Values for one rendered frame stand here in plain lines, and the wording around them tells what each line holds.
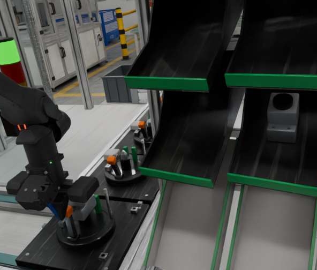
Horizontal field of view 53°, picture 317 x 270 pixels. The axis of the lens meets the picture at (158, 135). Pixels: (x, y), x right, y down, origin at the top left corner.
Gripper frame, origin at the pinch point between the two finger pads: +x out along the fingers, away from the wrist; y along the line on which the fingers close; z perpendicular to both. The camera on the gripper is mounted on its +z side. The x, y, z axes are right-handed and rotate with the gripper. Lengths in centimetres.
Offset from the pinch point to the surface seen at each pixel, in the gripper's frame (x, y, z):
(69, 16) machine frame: -30, -61, -114
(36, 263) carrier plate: 12.7, -6.1, 4.6
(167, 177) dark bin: -10.0, 25.1, 1.0
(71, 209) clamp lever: 2.6, 1.0, -2.5
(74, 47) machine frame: -14, -62, -114
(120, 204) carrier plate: 12.6, 4.1, -17.8
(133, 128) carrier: 12, -10, -65
